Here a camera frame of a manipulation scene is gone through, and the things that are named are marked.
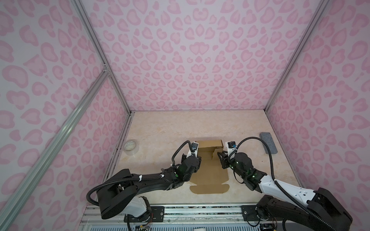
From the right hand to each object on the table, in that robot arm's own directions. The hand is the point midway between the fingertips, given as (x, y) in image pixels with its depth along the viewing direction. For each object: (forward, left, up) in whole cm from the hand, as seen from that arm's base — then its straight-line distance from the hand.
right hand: (219, 152), depth 83 cm
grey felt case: (+10, -35, -9) cm, 38 cm away
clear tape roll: (+9, +58, -11) cm, 60 cm away
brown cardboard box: (-8, +4, -11) cm, 14 cm away
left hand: (0, +13, +2) cm, 13 cm away
